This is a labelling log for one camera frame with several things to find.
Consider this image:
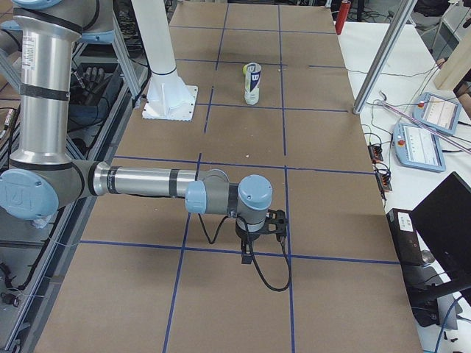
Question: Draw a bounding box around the clear tennis ball can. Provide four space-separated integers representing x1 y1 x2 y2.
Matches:
244 63 262 105

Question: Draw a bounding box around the orange connector block lower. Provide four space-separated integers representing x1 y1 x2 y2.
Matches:
375 169 392 193

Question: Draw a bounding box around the orange connector block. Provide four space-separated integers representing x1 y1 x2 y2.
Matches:
375 169 392 193
367 144 383 163

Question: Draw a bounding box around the black computer box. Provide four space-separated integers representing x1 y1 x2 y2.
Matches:
386 208 424 266

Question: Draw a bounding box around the orange connector block upper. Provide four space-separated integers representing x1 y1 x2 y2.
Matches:
367 144 383 163

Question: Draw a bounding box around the near teach pendant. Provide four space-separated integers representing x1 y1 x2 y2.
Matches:
393 122 446 173

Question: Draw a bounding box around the teach pendant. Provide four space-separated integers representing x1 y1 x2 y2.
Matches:
393 122 446 173
413 92 462 136

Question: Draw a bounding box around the black monitor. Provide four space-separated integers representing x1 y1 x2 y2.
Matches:
411 171 470 274

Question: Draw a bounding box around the pink rod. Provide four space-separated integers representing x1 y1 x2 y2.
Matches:
379 101 471 154

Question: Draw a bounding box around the far teach pendant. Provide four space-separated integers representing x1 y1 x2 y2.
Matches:
413 92 462 136

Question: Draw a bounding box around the red cylinder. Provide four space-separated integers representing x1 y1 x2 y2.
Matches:
335 0 351 35

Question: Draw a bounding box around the wooden board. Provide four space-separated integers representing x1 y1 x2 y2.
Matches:
433 14 471 90

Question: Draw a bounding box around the black looping gripper cable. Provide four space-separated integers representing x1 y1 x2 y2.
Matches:
197 213 292 293

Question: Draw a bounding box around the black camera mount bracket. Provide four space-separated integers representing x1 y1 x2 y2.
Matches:
265 210 288 238

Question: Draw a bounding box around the white pedestal column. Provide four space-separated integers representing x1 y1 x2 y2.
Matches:
132 0 198 121

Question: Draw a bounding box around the blue cable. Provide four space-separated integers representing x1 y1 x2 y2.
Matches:
433 296 464 353

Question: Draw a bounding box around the aluminium frame post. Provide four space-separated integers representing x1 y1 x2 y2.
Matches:
353 0 417 115

